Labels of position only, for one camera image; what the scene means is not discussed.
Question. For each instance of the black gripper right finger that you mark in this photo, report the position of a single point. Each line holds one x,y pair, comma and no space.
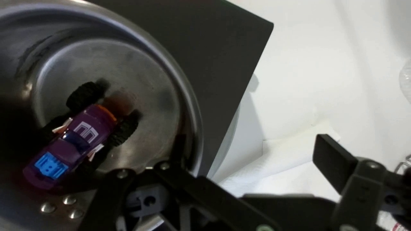
366,187

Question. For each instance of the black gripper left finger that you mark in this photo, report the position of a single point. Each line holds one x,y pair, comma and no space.
199,204

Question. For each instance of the silver pot with handle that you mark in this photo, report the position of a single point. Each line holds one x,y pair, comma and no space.
48,49

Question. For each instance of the purple toy car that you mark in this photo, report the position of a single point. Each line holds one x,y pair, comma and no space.
89,128

